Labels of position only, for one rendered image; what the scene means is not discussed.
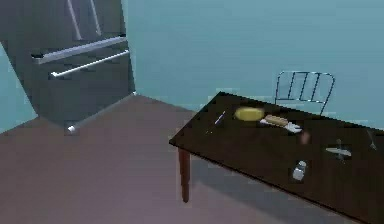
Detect thin silver knife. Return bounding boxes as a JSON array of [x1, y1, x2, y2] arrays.
[[214, 110, 227, 126]]

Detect grey steel fridge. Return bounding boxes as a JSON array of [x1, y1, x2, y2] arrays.
[[0, 0, 137, 134]]

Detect silver fridge handle bar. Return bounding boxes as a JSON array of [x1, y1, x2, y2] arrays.
[[49, 49, 131, 79], [65, 0, 83, 41], [88, 0, 102, 37]]

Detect dark metal wire chair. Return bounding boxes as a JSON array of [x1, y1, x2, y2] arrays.
[[274, 70, 336, 117]]

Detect dark brown wooden table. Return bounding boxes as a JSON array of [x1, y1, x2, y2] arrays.
[[168, 91, 384, 224]]

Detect grey flat dish with stem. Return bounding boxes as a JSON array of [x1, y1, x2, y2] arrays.
[[325, 139, 353, 163]]

